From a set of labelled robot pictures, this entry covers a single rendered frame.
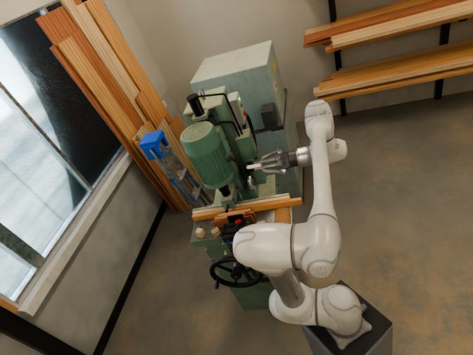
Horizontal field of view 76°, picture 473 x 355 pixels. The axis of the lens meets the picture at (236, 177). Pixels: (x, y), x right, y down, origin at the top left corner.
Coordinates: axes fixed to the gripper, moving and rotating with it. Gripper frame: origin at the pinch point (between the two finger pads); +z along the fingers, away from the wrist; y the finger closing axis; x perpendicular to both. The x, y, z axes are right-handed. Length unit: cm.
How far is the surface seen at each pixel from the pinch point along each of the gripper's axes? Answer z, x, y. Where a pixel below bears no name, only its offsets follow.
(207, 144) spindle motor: 18.0, 9.1, 12.6
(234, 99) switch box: 7.4, -12.8, 39.0
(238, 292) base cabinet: 40, -71, -75
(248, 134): 4.9, -20.3, 20.7
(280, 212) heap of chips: -4.4, -28.6, -23.5
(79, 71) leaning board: 138, -50, 108
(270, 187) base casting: 4, -63, -7
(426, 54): -147, -187, 104
